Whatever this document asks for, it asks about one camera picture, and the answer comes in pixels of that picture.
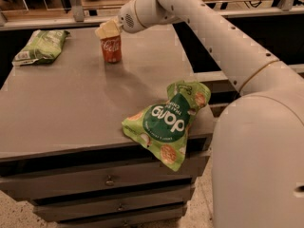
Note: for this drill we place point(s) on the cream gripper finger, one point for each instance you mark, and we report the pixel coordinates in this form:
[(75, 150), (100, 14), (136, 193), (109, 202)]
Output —
[(108, 29)]

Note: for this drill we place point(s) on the red coke can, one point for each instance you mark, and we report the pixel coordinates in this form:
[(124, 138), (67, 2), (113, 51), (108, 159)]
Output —
[(111, 49)]

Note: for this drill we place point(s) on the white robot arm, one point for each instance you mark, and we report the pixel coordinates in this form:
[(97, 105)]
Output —
[(258, 140)]

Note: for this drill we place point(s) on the green jalapeno chip bag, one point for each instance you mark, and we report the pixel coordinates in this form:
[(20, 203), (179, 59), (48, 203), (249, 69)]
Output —
[(43, 47)]

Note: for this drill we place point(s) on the green dang chip bag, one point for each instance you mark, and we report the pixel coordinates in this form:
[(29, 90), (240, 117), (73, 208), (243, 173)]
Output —
[(163, 128)]

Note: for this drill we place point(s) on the grey drawer cabinet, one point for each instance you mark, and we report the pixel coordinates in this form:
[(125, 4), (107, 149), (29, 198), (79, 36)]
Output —
[(61, 134)]

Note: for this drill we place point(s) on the top drawer knob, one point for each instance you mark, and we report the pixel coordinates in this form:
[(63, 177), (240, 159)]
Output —
[(109, 181)]

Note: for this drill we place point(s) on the drawer knob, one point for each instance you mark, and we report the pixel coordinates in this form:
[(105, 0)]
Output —
[(109, 181), (120, 207)]

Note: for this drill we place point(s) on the middle drawer knob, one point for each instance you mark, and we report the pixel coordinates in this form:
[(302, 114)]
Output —
[(120, 207)]

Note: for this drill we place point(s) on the metal railing frame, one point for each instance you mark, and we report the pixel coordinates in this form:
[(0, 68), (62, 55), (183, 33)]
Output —
[(79, 13)]

